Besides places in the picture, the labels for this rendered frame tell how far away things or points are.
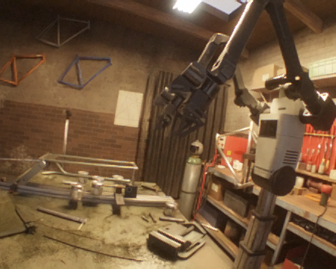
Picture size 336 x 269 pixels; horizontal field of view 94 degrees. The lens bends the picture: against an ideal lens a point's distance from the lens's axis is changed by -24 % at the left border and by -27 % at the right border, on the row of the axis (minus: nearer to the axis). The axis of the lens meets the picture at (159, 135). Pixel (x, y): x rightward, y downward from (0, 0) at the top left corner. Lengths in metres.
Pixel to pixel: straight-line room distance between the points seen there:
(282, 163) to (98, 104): 3.04
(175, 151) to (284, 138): 2.53
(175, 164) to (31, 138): 2.54
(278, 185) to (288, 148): 0.17
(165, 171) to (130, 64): 1.93
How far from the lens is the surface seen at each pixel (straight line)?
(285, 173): 1.01
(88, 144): 3.52
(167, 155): 3.27
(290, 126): 0.98
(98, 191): 0.81
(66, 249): 0.57
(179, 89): 0.59
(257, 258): 1.22
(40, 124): 3.68
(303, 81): 0.83
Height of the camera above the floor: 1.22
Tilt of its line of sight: 2 degrees down
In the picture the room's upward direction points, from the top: 8 degrees clockwise
